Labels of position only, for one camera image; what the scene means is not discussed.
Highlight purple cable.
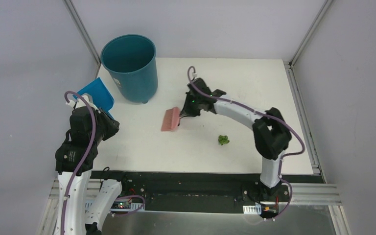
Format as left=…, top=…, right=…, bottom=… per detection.
left=188, top=66, right=306, bottom=222
left=60, top=91, right=146, bottom=235

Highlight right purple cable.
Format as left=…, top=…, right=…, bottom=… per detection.
left=188, top=66, right=306, bottom=222

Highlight blue plastic dustpan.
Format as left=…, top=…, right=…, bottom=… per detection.
left=77, top=77, right=115, bottom=119

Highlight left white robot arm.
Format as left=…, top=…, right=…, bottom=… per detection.
left=54, top=106, right=130, bottom=235

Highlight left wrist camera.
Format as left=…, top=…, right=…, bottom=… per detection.
left=66, top=94, right=98, bottom=110

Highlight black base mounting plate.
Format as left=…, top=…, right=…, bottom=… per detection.
left=92, top=171, right=291, bottom=214

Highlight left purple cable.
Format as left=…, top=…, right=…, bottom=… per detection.
left=60, top=91, right=146, bottom=235

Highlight green paper scrap centre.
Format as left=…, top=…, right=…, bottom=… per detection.
left=218, top=135, right=230, bottom=145

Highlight pink hand brush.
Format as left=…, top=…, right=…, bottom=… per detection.
left=161, top=107, right=181, bottom=132

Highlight teal plastic waste bin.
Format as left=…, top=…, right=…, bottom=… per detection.
left=100, top=34, right=158, bottom=104

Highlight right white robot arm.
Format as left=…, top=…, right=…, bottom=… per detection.
left=180, top=78, right=291, bottom=201

